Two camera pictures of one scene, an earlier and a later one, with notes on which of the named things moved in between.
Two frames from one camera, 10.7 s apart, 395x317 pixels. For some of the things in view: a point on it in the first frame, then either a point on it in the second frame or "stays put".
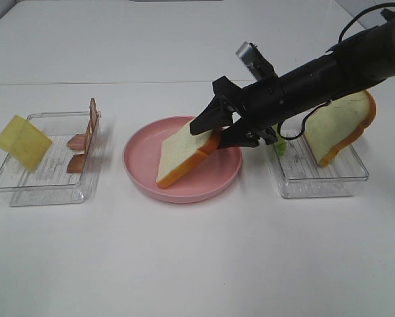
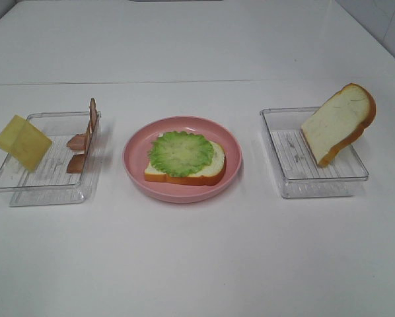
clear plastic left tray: [49, 183] stays put
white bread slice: [181, 150] to [212, 174]
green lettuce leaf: [280, 146] to [181, 154]
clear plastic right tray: [300, 176] stays put
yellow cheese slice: [24, 142] stays put
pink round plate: [210, 179] stays put
